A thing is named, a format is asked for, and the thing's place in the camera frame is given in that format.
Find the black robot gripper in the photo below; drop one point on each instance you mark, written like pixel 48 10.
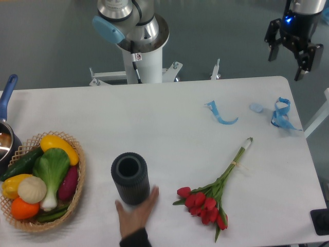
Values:
pixel 271 39

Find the black ribbed cylindrical vase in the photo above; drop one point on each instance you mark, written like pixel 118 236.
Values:
pixel 130 174

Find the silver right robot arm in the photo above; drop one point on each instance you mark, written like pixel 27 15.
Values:
pixel 298 25

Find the dark sleeved forearm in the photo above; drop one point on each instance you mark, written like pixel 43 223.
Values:
pixel 137 239

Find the person's hand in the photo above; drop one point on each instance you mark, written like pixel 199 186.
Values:
pixel 132 221

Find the tangled blue ribbon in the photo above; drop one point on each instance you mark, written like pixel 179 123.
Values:
pixel 280 115

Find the blue ribbon strip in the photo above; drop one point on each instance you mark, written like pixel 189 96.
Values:
pixel 213 108

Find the black device at table edge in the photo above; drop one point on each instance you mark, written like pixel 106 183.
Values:
pixel 320 221

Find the red tulip bouquet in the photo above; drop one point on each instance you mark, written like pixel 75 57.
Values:
pixel 206 202

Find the yellow squash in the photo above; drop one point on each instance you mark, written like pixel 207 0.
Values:
pixel 53 141

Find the purple sweet potato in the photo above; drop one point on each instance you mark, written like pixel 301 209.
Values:
pixel 69 184

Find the green bok choy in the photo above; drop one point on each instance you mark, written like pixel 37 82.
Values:
pixel 51 168

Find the green cucumber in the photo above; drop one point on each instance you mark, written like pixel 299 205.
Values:
pixel 23 165

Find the white garlic bulb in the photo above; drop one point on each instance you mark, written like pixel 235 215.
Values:
pixel 32 190

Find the green bean pod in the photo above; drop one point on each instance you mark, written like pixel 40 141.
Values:
pixel 52 215

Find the woven wicker basket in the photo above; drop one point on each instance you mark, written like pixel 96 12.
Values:
pixel 32 226

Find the yellow bell pepper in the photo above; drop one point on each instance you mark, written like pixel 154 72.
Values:
pixel 10 186

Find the orange fruit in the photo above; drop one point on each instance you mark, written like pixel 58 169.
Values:
pixel 22 210

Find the white frame bar at right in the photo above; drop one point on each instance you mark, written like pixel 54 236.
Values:
pixel 318 117

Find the white pedestal base frame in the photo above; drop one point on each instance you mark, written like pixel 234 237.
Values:
pixel 168 74

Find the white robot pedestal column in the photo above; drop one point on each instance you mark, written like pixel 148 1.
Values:
pixel 143 60

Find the blue handled saucepan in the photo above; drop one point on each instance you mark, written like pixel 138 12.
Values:
pixel 9 141

